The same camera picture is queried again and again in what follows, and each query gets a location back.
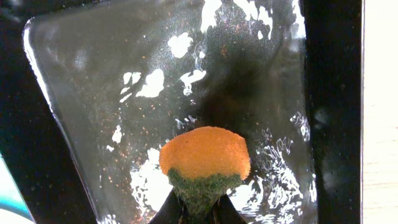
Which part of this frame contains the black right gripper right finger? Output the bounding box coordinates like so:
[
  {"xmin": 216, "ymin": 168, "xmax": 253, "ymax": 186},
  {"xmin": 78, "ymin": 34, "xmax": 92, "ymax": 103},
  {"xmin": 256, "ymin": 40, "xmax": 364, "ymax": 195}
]
[{"xmin": 216, "ymin": 195, "xmax": 246, "ymax": 224}]

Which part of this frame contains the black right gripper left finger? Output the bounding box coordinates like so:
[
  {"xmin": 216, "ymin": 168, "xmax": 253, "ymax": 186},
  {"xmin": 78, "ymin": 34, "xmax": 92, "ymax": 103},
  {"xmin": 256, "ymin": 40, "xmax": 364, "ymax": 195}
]
[{"xmin": 149, "ymin": 189, "xmax": 183, "ymax": 224}]

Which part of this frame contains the orange green sponge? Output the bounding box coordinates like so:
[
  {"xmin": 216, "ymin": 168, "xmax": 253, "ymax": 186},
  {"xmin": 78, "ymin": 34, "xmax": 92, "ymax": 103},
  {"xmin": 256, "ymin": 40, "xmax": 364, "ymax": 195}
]
[{"xmin": 159, "ymin": 126, "xmax": 251, "ymax": 223}]

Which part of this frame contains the black plastic tray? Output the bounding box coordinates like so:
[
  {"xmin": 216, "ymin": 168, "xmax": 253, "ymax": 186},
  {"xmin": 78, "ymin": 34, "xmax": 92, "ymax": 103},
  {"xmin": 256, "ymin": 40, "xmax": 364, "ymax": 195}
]
[{"xmin": 1, "ymin": 0, "xmax": 363, "ymax": 223}]

